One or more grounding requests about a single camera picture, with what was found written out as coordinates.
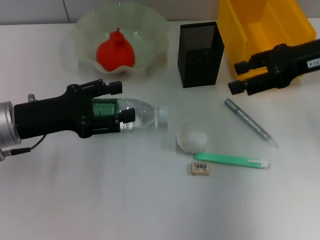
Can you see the beige barcode eraser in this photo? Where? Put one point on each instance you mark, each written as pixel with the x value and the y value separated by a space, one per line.
pixel 200 168

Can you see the green utility knife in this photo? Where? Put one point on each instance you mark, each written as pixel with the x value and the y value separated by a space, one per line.
pixel 225 159

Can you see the silver glitter pen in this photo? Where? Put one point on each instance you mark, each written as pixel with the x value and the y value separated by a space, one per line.
pixel 250 122

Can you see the black mesh pen holder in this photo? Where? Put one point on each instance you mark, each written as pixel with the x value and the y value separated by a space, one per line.
pixel 200 65

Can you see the yellow plastic bin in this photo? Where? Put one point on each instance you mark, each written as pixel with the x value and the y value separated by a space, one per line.
pixel 270 30

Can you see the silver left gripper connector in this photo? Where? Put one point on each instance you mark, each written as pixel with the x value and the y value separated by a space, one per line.
pixel 31 98

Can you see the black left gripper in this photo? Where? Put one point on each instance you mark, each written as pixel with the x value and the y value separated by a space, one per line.
pixel 50 117

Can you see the pale green glass fruit bowl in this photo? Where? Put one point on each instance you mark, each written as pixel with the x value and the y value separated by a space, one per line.
pixel 150 30

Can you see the white paper ball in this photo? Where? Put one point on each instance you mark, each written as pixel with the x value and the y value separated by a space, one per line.
pixel 193 141

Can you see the clear green-label water bottle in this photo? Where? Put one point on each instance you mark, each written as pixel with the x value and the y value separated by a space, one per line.
pixel 145 115

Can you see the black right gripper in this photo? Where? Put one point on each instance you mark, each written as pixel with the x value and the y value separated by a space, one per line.
pixel 297 60

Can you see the red-orange toy orange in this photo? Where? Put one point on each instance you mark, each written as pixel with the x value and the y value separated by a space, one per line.
pixel 115 55

